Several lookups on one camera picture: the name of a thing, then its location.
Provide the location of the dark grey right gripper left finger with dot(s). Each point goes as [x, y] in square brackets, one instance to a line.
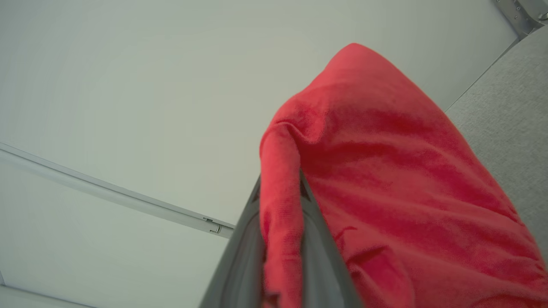
[239, 273]

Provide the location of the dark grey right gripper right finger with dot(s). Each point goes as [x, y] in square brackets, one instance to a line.
[321, 273]

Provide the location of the red shorts with white stripe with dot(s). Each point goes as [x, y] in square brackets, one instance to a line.
[406, 171]

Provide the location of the small metal rail clip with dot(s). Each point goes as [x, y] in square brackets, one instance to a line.
[214, 226]

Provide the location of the white wall rail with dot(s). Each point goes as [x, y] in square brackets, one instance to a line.
[107, 192]

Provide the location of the grey metal frame post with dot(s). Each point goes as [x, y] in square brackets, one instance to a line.
[520, 15]

